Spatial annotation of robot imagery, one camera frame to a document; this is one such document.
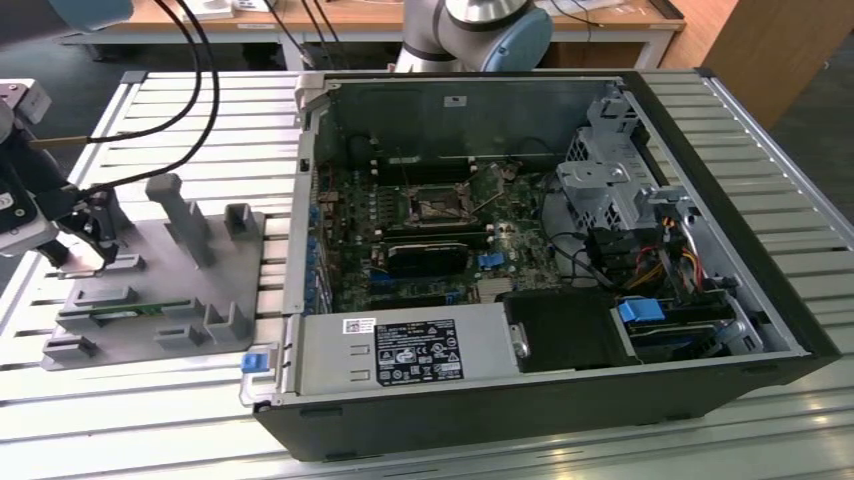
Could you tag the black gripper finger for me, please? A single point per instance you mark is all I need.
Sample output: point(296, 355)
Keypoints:
point(58, 250)
point(106, 235)

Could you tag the black RAM slot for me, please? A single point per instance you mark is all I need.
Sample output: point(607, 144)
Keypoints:
point(427, 167)
point(433, 230)
point(433, 238)
point(427, 177)

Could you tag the CPU socket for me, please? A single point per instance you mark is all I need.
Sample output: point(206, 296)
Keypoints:
point(440, 207)

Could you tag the grey wrist box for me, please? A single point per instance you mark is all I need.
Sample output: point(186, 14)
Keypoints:
point(29, 100)

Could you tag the green RAM stick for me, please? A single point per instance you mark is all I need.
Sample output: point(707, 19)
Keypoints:
point(142, 310)

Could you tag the grey plastic parts rack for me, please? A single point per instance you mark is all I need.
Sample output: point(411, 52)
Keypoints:
point(173, 300)

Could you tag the silver perforated rear panel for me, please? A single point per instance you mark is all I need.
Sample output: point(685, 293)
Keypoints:
point(300, 225)

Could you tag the blue case latch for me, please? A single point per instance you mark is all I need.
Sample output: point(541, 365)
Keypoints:
point(253, 364)

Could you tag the white box on desk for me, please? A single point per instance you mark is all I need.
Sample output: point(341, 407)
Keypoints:
point(213, 9)

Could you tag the silver power supply black label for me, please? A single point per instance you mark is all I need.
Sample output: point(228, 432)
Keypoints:
point(333, 360)

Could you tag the black graphics card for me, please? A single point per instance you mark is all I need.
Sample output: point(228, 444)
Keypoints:
point(427, 260)

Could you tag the blue board connector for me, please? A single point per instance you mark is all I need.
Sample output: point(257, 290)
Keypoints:
point(488, 262)

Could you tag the white sticker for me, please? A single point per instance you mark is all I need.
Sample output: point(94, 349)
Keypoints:
point(453, 101)

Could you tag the small silver heatsink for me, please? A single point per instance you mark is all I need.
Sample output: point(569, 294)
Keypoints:
point(493, 291)

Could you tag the dark green motherboard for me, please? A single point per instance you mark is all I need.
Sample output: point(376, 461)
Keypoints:
point(527, 240)

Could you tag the black open PC case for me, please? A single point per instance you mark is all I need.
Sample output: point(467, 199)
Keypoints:
point(467, 425)

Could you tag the black plastic shroud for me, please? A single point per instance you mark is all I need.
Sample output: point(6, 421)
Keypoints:
point(567, 330)

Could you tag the silver metal drive cage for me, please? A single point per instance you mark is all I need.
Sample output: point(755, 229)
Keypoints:
point(600, 190)

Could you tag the blue disk carrier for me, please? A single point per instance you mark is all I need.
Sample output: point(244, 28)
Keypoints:
point(640, 311)

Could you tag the brown wooden cabinet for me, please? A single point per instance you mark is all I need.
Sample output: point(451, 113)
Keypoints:
point(780, 55)

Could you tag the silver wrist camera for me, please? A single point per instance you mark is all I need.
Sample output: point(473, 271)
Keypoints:
point(20, 225)

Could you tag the wooden desk white frame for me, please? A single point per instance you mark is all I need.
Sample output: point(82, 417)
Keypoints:
point(333, 22)

